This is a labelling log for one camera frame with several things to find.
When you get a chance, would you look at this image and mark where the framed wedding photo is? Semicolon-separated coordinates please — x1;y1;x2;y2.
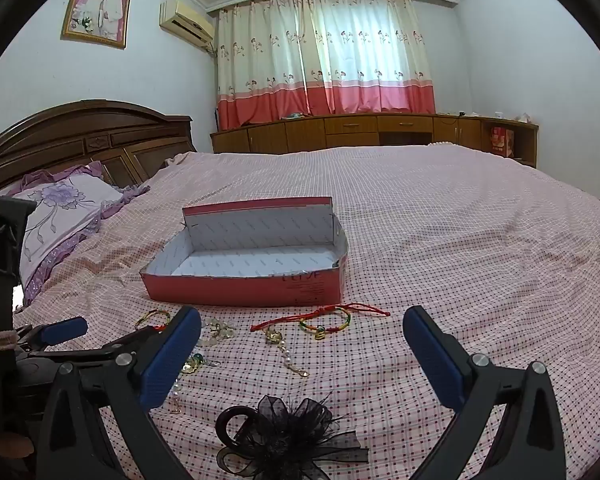
62;0;133;50

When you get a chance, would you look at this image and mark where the red cardboard box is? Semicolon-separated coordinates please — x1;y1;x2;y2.
140;196;350;307

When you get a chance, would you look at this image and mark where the floral cream and red curtain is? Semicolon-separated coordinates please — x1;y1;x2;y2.
216;0;437;131

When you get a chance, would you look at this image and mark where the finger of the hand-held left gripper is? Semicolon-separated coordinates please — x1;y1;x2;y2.
15;316;89;348
77;326;168;367

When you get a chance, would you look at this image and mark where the white air conditioner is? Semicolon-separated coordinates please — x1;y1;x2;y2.
159;0;216;46

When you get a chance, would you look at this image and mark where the pink checked bed sheet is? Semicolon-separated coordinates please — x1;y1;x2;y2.
12;145;600;480

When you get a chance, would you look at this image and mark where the green yellow woven bracelet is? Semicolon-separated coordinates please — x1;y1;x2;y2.
134;309;172;332

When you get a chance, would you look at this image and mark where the multicolour woven bracelet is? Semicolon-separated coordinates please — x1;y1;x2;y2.
299;307;347;337

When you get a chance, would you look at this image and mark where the long wooden cabinet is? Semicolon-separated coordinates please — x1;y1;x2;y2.
210;112;539;168

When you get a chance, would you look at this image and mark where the dark wooden headboard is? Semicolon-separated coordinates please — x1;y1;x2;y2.
0;100;197;198

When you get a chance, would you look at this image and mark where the clear crystal bead bracelet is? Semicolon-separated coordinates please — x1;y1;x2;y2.
200;316;237;347

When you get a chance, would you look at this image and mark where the red string bracelet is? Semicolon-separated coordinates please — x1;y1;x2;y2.
250;302;392;333

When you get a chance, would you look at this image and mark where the green bead gold pendant chain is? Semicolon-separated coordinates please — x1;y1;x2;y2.
167;352;222;415

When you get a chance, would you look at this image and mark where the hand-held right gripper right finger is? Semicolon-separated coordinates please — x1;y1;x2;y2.
402;305;581;480

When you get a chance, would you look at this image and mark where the purple floral pillow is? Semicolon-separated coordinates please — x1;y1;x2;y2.
0;161;151;306

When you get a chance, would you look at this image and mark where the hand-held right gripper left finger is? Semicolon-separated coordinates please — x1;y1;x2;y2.
30;305;203;480

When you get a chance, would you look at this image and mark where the black mesh hair bow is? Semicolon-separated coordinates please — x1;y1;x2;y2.
215;392;371;480

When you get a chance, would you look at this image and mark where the gold pearl pendant chain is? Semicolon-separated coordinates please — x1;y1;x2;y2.
264;326;310;378

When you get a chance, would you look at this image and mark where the red gift box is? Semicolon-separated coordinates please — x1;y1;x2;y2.
490;126;515;158

